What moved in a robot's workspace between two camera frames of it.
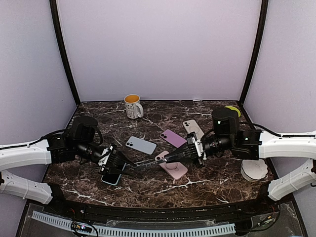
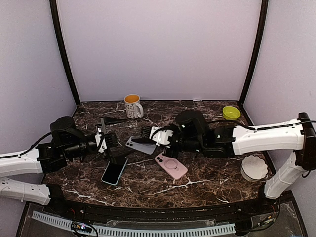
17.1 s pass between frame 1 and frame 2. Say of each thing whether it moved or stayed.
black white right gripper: moved
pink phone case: stayed
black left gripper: moved
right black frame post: stayed
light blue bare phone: stayed
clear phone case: moved
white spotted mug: stayed
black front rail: stayed
